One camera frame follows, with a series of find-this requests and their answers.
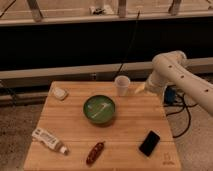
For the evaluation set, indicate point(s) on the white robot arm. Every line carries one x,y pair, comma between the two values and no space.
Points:
170,68

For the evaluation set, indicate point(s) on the small white box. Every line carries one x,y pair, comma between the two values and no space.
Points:
59,93

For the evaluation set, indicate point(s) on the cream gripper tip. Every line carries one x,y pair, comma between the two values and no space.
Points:
140,88

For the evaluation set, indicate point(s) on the black smartphone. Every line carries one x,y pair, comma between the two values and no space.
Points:
149,144

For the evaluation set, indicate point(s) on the green ceramic bowl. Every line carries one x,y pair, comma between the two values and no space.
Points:
99,109

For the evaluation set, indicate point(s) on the blue power box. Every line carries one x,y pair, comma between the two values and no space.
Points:
169,96

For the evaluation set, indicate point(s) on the white plastic cup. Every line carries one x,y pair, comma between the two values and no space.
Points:
122,83

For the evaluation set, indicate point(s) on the white tube bottle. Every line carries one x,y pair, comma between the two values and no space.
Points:
49,140

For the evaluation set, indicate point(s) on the brown sausage toy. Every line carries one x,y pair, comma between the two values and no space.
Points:
95,153

